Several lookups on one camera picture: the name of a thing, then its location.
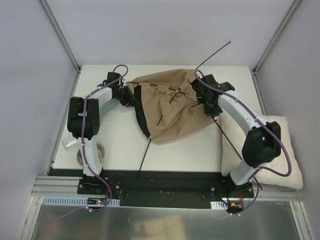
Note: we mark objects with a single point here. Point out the white fluffy cushion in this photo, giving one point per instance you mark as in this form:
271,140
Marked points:
282,171

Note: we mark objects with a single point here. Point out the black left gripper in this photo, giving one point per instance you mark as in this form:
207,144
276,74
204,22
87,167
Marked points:
127,95

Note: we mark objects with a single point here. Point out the steel pet bowl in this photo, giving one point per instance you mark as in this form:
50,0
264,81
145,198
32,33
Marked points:
98,152

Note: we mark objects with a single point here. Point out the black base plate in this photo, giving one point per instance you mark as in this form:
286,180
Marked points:
160,189

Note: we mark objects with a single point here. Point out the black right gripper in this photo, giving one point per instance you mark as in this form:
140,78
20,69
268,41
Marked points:
207,102

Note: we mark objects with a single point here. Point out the clear plastic cup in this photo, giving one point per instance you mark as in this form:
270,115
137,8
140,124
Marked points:
68,142

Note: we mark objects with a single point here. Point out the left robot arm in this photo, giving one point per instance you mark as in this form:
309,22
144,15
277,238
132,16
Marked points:
85,115

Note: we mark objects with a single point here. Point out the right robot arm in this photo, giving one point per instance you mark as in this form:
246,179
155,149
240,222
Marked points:
262,138

